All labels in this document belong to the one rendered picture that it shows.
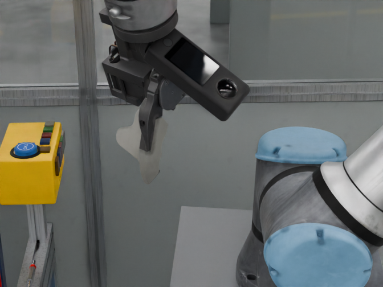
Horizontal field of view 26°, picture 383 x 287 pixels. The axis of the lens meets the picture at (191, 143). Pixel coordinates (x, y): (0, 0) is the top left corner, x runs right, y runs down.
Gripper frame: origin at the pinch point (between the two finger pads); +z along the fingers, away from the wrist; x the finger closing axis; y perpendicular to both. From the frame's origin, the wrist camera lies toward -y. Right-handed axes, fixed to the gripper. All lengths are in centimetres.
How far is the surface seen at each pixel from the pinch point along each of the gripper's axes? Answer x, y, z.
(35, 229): 0, 46, 46
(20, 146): -4, 46, 27
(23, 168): -1, 43, 28
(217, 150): -51, 43, 71
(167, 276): -30, 50, 103
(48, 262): 2, 42, 51
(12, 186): 1, 44, 31
